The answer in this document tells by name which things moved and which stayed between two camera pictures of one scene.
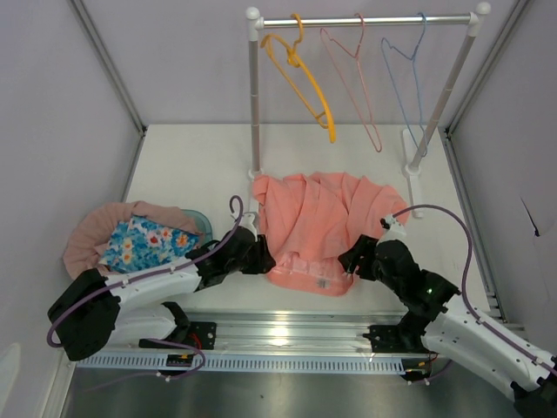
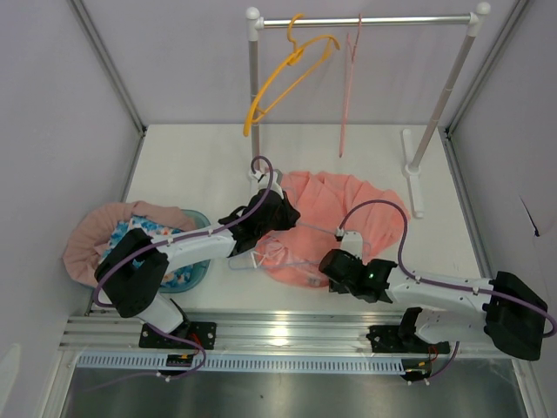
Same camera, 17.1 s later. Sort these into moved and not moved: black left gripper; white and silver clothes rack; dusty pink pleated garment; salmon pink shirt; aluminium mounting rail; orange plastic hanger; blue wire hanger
Moved: black left gripper; blue wire hanger; orange plastic hanger
Not moved: white and silver clothes rack; dusty pink pleated garment; aluminium mounting rail; salmon pink shirt
